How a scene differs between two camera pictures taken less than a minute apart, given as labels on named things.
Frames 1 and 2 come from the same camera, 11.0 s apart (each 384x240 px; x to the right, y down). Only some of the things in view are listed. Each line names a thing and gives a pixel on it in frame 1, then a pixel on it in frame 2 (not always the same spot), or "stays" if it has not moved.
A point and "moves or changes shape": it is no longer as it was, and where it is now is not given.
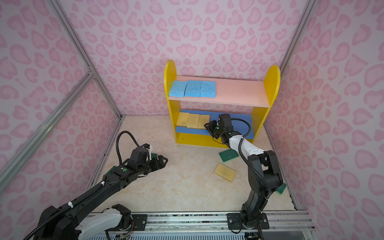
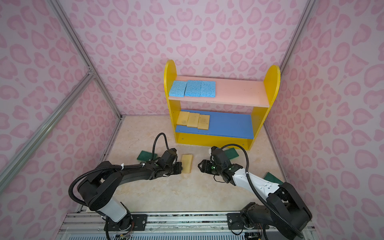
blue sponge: [178, 89] stays
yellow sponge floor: [225, 172] moves or changes shape
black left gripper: [157, 165] to [179, 168]
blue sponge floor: [208, 89] stays
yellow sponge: [192, 122] stays
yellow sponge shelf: [183, 119] stays
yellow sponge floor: [203, 119] stays
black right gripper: [210, 127] to [205, 166]
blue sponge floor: [193, 88] stays
